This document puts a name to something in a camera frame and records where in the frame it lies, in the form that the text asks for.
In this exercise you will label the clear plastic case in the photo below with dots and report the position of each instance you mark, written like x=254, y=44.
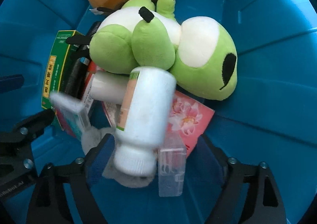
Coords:
x=172, y=172

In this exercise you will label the white cylinder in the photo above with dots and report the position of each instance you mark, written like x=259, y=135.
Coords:
x=109, y=87

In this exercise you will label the blue plastic crate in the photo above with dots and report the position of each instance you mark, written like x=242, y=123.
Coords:
x=267, y=90

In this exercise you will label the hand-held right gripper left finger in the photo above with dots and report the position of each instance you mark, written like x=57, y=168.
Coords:
x=101, y=157

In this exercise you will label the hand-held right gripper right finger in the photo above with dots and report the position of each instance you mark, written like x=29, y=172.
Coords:
x=210, y=159

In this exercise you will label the white teal carton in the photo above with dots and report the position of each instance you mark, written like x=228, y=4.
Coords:
x=70, y=112

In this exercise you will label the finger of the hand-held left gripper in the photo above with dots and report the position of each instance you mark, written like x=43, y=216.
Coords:
x=34, y=125
x=11, y=84

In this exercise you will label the black cylinder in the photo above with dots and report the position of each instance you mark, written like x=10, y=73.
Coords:
x=76, y=78

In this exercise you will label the pink floral tissue pack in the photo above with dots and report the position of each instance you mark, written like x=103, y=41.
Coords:
x=190, y=117

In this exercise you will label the green carton box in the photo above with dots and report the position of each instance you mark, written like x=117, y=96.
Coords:
x=55, y=70

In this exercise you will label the white plastic bottle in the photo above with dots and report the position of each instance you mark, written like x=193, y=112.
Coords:
x=146, y=115

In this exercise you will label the grey plush toy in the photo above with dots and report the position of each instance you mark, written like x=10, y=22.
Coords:
x=92, y=139

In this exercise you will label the light green frog plush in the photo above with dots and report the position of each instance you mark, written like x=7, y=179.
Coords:
x=153, y=45

